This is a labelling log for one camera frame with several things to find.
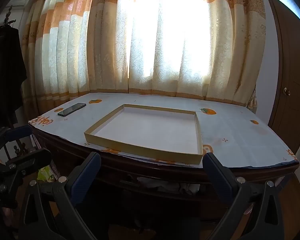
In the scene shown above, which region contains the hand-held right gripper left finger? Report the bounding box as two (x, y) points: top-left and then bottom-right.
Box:
(18, 151), (102, 240)

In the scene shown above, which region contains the brown wooden door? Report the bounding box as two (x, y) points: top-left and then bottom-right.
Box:
(262, 0), (300, 155)

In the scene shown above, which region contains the pile of mixed underwear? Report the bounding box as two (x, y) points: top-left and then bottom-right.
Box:
(136, 176), (201, 196)

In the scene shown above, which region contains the coat rack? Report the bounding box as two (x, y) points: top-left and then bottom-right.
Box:
(1, 5), (17, 29)

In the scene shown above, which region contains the black smartphone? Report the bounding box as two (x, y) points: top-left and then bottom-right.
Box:
(57, 103), (87, 117)

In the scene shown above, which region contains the cream and orange patterned curtain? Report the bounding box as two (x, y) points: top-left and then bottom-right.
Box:
(20, 0), (268, 107)

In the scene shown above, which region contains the curtain tassel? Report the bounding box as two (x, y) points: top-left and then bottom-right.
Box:
(247, 85), (258, 113)

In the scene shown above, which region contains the shallow cardboard tray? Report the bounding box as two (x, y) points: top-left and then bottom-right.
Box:
(84, 104), (203, 166)

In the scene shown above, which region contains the dark hanging garment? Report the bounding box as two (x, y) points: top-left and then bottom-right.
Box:
(0, 26), (28, 128)

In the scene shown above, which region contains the yellow green printed cloth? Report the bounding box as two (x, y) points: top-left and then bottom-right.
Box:
(37, 166), (57, 183)

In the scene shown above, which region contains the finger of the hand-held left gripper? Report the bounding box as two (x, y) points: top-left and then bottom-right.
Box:
(0, 148), (52, 180)
(0, 124), (33, 159)

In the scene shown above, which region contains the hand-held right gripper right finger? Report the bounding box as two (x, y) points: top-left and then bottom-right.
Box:
(202, 152), (285, 240)

